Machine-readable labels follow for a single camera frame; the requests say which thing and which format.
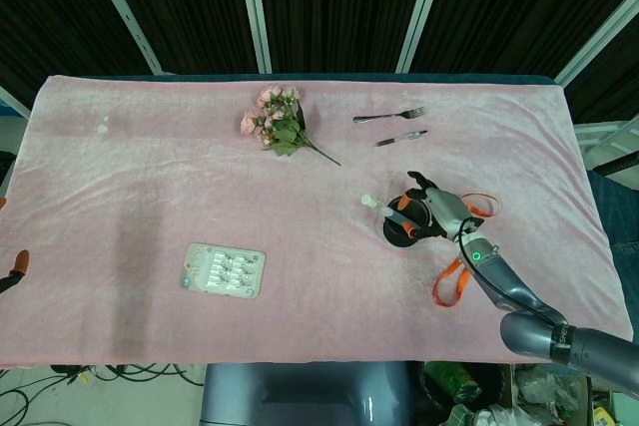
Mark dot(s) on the white crumpled plastic bags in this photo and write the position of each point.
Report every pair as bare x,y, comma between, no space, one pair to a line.
539,396

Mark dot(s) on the black clear ballpoint pen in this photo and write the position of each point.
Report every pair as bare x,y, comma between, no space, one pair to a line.
407,136

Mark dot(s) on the pink plush table cloth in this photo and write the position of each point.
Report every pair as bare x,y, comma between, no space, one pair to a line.
249,196

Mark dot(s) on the white double frame post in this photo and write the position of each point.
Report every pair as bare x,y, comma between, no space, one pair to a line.
254,7

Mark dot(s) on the pink artificial flower bouquet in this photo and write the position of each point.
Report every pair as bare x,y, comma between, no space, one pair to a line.
284,134

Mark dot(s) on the white tube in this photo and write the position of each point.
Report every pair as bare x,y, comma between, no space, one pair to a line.
387,209

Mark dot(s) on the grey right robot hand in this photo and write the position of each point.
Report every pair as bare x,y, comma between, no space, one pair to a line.
449,211

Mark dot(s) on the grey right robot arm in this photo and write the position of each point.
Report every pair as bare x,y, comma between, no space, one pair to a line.
524,306

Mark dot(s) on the black mesh pen holder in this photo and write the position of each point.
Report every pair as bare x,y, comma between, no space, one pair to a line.
399,239

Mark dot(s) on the silver metal fork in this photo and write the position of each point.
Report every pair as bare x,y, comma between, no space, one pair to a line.
379,118

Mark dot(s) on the carded pack of metal hooks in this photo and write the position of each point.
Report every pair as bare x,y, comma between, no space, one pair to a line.
219,271

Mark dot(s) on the green plastic bag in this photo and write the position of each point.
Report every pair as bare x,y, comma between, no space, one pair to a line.
449,376

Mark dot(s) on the black pleated curtain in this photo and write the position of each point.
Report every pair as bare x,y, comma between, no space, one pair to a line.
339,2

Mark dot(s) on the grey robot torso base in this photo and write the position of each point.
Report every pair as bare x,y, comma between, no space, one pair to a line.
299,396

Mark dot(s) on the white slanted frame post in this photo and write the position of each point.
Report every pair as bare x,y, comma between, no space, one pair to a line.
130,17

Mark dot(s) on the dark blue fabric cover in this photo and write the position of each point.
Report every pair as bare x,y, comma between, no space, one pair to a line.
611,211

